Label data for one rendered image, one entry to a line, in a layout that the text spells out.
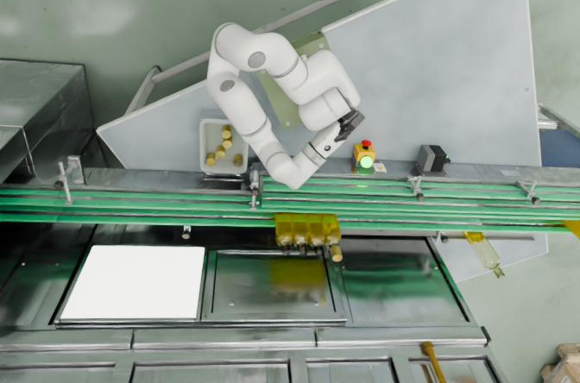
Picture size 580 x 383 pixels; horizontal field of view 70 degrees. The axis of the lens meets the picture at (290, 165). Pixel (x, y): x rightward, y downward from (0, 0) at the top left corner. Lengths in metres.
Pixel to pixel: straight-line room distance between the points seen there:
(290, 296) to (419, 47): 0.98
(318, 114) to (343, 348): 0.74
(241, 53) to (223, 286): 0.85
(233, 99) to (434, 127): 0.99
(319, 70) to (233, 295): 0.81
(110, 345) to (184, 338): 0.21
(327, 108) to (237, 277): 0.71
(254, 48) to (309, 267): 0.92
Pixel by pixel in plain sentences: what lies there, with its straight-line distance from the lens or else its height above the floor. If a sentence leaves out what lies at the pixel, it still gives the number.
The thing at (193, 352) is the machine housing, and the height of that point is 1.41.
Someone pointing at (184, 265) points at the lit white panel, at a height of 1.08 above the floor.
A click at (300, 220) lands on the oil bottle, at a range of 1.52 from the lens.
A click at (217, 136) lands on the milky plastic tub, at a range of 1.58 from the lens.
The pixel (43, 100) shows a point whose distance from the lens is 1.97.
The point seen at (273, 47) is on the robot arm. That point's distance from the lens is 0.93.
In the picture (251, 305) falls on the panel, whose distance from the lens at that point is 1.43.
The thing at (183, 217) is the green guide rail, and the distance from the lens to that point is 1.61.
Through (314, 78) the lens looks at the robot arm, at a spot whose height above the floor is 1.19.
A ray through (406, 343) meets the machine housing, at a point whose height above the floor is 1.39.
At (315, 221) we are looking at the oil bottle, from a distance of 1.53.
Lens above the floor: 2.15
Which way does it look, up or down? 57 degrees down
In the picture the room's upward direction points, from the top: 171 degrees clockwise
